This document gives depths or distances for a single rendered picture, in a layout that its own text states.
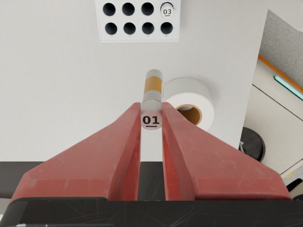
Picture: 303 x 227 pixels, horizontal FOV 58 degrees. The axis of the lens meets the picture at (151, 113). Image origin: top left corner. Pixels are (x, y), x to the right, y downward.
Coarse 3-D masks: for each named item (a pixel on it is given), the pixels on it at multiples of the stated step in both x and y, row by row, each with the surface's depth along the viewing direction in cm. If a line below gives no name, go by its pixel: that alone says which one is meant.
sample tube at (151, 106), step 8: (152, 72) 16; (160, 72) 16; (152, 80) 15; (160, 80) 15; (144, 88) 15; (152, 88) 14; (160, 88) 15; (144, 96) 14; (152, 96) 14; (160, 96) 14; (144, 104) 13; (152, 104) 13; (160, 104) 13; (144, 112) 12; (152, 112) 12; (160, 112) 13; (144, 120) 13; (152, 120) 13; (160, 120) 13; (144, 128) 13; (152, 128) 13
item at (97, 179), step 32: (128, 128) 9; (64, 160) 6; (96, 160) 6; (128, 160) 8; (32, 192) 5; (64, 192) 5; (96, 192) 5; (128, 192) 11; (0, 224) 5; (32, 224) 5; (64, 224) 5; (96, 224) 5; (128, 224) 5; (160, 224) 5; (192, 224) 5; (224, 224) 5; (256, 224) 5; (288, 224) 5
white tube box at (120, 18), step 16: (96, 0) 27; (112, 0) 27; (128, 0) 26; (144, 0) 26; (160, 0) 26; (176, 0) 26; (96, 16) 27; (112, 16) 27; (128, 16) 27; (144, 16) 27; (160, 16) 27; (176, 16) 27; (112, 32) 29; (128, 32) 29; (144, 32) 29; (160, 32) 28; (176, 32) 28
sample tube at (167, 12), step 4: (164, 4) 26; (168, 4) 26; (164, 8) 26; (168, 8) 26; (172, 8) 26; (164, 12) 26; (168, 12) 26; (172, 12) 26; (164, 16) 26; (168, 16) 26
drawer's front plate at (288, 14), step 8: (264, 0) 20; (272, 0) 18; (280, 0) 17; (288, 0) 16; (296, 0) 15; (272, 8) 18; (280, 8) 17; (288, 8) 16; (296, 8) 15; (280, 16) 17; (288, 16) 16; (296, 16) 15; (296, 24) 15
